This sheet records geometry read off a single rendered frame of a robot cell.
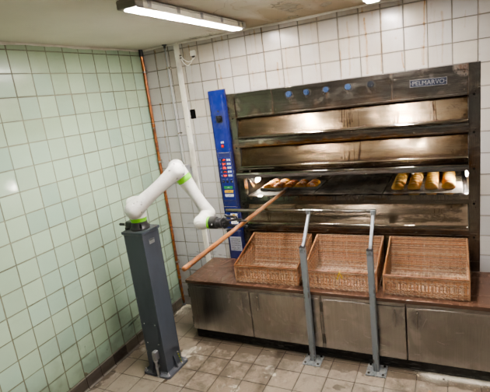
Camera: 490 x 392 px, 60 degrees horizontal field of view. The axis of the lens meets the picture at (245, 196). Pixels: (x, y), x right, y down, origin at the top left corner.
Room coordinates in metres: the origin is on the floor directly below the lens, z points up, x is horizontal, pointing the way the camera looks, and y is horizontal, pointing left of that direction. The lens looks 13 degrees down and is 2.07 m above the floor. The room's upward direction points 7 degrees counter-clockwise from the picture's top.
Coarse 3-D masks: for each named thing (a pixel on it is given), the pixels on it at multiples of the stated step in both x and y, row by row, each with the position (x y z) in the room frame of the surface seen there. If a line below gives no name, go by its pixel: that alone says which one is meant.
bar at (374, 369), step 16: (240, 208) 3.37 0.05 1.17; (256, 208) 3.30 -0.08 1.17; (272, 208) 3.24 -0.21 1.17; (288, 208) 3.18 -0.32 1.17; (304, 208) 3.12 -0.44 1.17; (320, 208) 3.07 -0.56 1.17; (304, 240) 2.94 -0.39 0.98; (304, 256) 2.89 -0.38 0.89; (368, 256) 2.68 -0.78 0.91; (304, 272) 2.89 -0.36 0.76; (368, 272) 2.69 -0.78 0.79; (304, 288) 2.90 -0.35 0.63; (368, 368) 2.73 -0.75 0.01; (384, 368) 2.70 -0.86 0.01
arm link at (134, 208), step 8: (168, 168) 2.93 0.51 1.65; (176, 168) 2.90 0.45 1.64; (160, 176) 2.93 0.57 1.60; (168, 176) 2.90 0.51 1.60; (176, 176) 2.90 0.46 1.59; (152, 184) 2.91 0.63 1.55; (160, 184) 2.89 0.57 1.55; (168, 184) 2.91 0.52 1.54; (144, 192) 2.90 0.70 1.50; (152, 192) 2.89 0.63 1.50; (160, 192) 2.91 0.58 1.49; (136, 200) 2.88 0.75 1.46; (144, 200) 2.87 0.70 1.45; (152, 200) 2.90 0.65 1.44; (128, 208) 2.86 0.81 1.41; (136, 208) 2.85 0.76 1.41; (144, 208) 2.88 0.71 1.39; (128, 216) 2.86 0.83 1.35; (136, 216) 2.86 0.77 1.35
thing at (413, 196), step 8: (248, 200) 3.74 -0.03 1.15; (256, 200) 3.70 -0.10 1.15; (264, 200) 3.66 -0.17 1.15; (280, 200) 3.60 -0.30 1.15; (288, 200) 3.56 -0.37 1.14; (296, 200) 3.53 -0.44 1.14; (304, 200) 3.50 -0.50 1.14; (312, 200) 3.47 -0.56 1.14; (320, 200) 3.43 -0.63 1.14; (328, 200) 3.40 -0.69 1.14; (336, 200) 3.37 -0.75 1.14; (344, 200) 3.34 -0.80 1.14; (352, 200) 3.31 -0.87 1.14; (360, 200) 3.29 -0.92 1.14
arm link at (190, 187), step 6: (192, 180) 3.11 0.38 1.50; (180, 186) 3.10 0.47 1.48; (186, 186) 3.08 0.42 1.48; (192, 186) 3.09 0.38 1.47; (186, 192) 3.11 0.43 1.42; (192, 192) 3.09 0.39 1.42; (198, 192) 3.11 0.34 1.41; (192, 198) 3.10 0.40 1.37; (198, 198) 3.10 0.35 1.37; (204, 198) 3.13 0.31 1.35; (198, 204) 3.10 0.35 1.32; (204, 204) 3.10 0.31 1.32; (204, 210) 3.10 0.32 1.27; (210, 210) 3.11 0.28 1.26
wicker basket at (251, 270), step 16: (256, 240) 3.66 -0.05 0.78; (272, 240) 3.59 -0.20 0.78; (288, 240) 3.53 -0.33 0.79; (240, 256) 3.39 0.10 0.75; (256, 256) 3.63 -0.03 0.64; (272, 256) 3.56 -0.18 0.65; (288, 256) 3.50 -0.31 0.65; (240, 272) 3.25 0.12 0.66; (256, 272) 3.19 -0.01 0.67; (272, 272) 3.13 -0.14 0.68; (288, 272) 3.07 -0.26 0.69
